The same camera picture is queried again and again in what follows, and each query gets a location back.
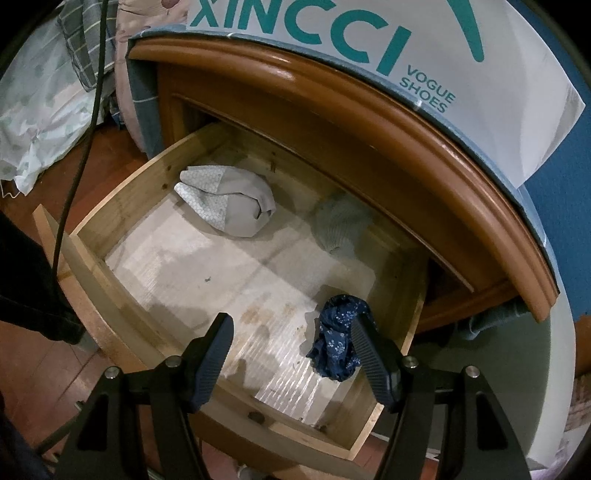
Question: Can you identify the beige hexagon print underwear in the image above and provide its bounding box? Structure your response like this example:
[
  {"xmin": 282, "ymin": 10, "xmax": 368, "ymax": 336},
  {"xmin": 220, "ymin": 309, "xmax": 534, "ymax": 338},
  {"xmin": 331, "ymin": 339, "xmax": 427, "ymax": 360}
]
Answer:
[{"xmin": 174, "ymin": 165, "xmax": 277, "ymax": 238}]

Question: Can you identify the large grey box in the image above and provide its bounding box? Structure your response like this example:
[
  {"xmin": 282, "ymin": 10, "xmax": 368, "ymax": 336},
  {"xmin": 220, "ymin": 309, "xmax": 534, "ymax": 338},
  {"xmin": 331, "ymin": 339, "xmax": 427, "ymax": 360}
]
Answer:
[{"xmin": 413, "ymin": 281, "xmax": 583, "ymax": 474}]

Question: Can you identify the blue foam mat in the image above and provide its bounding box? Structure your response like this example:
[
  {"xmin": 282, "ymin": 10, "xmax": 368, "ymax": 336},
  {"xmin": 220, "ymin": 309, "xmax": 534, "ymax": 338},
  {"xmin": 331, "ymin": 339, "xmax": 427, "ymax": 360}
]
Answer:
[{"xmin": 519, "ymin": 0, "xmax": 591, "ymax": 324}]

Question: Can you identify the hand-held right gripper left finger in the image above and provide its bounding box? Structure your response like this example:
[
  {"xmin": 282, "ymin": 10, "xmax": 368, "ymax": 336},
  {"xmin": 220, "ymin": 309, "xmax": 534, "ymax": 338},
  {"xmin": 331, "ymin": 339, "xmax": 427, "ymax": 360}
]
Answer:
[{"xmin": 53, "ymin": 312, "xmax": 235, "ymax": 480}]

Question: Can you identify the wooden drawer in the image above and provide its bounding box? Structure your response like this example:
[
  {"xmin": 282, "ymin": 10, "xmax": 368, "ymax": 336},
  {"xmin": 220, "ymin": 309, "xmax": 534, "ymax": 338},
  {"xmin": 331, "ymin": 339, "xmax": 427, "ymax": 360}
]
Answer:
[{"xmin": 32, "ymin": 124, "xmax": 428, "ymax": 480}]

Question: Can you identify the grey plaid bedding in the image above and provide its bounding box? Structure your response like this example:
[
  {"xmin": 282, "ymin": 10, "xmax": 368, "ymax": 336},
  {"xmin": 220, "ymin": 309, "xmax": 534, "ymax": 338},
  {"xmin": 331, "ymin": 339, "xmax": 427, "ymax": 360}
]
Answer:
[{"xmin": 55, "ymin": 0, "xmax": 121, "ymax": 93}]

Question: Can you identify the blue plaid cloth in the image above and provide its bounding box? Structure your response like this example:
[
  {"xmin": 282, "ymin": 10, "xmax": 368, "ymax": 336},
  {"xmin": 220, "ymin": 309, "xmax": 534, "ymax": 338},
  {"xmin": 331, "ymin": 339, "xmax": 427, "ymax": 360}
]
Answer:
[{"xmin": 126, "ymin": 23, "xmax": 561, "ymax": 344}]

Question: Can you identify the white XINCCI shoe bag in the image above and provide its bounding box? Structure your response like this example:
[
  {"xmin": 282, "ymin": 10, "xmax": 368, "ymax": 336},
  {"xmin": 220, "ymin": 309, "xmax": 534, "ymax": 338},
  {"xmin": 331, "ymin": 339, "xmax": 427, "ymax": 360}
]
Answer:
[{"xmin": 185, "ymin": 0, "xmax": 587, "ymax": 190}]

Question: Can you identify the grey underwear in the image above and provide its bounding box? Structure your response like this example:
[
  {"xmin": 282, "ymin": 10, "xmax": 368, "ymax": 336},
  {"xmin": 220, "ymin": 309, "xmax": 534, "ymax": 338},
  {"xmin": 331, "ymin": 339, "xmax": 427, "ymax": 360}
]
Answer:
[{"xmin": 314, "ymin": 196, "xmax": 375, "ymax": 259}]

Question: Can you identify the white floral bedsheet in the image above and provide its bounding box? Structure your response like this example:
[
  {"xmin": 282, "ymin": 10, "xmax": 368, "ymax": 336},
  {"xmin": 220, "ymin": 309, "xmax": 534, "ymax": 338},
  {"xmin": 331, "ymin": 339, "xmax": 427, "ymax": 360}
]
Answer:
[{"xmin": 0, "ymin": 18, "xmax": 116, "ymax": 197}]

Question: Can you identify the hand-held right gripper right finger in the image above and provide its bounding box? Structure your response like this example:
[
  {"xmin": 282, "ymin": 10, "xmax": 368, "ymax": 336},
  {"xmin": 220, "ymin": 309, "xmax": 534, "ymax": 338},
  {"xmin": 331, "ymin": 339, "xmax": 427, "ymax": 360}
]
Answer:
[{"xmin": 351, "ymin": 314, "xmax": 532, "ymax": 480}]

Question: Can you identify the thin black cable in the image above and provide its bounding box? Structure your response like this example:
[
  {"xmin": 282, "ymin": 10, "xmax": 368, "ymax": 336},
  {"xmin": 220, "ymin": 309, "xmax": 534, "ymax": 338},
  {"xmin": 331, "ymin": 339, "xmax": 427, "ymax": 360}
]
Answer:
[{"xmin": 52, "ymin": 0, "xmax": 110, "ymax": 280}]

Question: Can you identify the dark blue floral underwear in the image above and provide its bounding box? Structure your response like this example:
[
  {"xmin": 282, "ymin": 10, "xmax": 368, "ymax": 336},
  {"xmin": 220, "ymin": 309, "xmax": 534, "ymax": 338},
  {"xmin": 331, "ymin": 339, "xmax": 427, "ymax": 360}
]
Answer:
[{"xmin": 306, "ymin": 293, "xmax": 386, "ymax": 381}]

